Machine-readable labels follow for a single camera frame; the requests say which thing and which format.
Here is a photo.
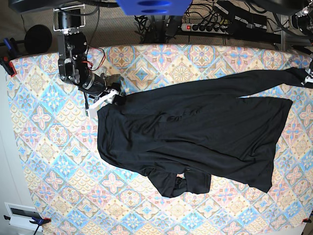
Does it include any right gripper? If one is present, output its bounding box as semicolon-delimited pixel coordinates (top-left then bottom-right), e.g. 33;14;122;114
83;73;126;109

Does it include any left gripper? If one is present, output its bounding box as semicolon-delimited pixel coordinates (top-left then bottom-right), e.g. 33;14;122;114
301;59;313;86

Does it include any black t-shirt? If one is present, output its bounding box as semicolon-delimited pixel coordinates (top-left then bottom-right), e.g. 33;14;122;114
97;68;313;198

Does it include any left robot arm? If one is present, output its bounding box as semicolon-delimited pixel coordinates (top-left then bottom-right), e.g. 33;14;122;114
246;0;313;43

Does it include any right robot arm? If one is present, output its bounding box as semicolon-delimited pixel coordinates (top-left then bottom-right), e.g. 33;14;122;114
8;0;126;105

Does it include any black round stool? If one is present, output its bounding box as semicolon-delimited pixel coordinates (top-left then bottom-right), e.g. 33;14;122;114
24;24;52;54

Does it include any white power strip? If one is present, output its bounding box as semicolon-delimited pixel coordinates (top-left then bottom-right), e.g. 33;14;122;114
180;23;228;34

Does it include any patterned tablecloth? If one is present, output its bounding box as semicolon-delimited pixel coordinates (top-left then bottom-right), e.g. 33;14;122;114
6;53;313;235

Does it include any black orange clamp left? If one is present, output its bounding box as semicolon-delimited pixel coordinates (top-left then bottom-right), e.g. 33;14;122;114
0;56;17;77

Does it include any blue clamp top left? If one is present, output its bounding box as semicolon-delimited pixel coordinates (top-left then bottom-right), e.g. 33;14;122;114
3;38;16;54

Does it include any blue clamp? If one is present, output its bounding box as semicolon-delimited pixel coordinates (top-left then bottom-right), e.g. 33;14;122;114
3;214;51;226
3;38;16;54

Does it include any orange clamp bottom right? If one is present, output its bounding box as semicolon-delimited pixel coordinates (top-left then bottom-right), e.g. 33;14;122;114
302;218;312;223

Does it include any blue clamp bottom left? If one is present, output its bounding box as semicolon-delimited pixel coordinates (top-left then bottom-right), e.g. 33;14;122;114
3;214;51;226

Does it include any white floor box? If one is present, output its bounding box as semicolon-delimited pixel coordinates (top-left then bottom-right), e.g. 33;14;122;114
4;202;39;231

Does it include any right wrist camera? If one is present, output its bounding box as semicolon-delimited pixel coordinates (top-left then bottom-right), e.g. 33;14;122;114
85;108;97;118

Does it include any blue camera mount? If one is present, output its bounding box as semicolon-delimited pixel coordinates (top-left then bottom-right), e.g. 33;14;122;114
116;0;192;16

